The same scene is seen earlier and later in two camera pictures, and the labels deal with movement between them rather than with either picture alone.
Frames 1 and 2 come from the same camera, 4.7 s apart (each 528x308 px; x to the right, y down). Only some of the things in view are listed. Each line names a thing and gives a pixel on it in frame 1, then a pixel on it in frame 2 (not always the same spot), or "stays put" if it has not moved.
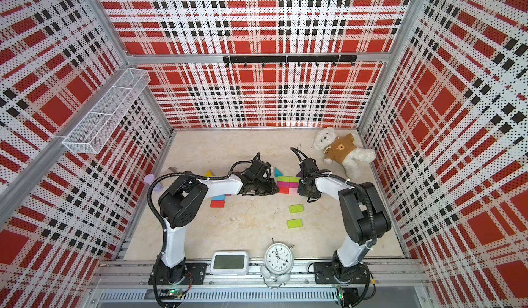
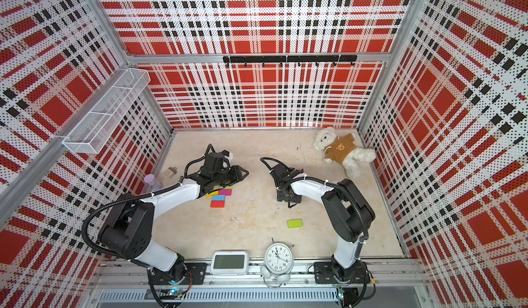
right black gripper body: x=303 y=191 -> x=288 y=198
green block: x=294 y=223 stays put
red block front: x=217 y=203 stays put
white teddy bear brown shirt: x=342 y=150 stays put
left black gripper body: x=263 y=187 -> x=222 y=178
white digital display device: x=225 y=263 stays put
